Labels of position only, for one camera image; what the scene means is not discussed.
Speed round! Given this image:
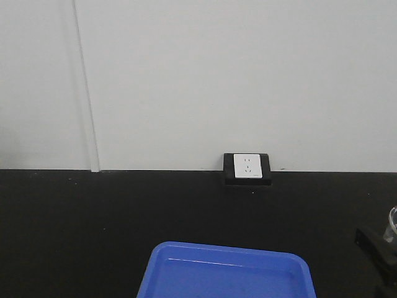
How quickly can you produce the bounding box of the blue plastic tray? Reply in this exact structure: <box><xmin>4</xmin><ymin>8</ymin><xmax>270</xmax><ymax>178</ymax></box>
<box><xmin>137</xmin><ymin>242</ymin><xmax>316</xmax><ymax>297</ymax></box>

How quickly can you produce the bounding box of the white wall power socket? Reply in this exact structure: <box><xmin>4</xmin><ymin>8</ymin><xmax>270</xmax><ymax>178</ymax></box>
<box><xmin>233</xmin><ymin>153</ymin><xmax>262</xmax><ymax>179</ymax></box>

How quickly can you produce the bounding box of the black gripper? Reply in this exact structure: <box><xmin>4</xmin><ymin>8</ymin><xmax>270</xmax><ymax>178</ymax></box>
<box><xmin>354</xmin><ymin>227</ymin><xmax>396</xmax><ymax>298</ymax></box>

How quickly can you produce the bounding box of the black socket mounting box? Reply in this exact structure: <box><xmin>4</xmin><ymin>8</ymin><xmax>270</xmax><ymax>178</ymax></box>
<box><xmin>223</xmin><ymin>153</ymin><xmax>272</xmax><ymax>187</ymax></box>

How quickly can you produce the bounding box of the clear glass beaker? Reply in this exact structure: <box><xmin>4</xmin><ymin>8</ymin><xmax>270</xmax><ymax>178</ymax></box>
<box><xmin>383</xmin><ymin>206</ymin><xmax>397</xmax><ymax>246</ymax></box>

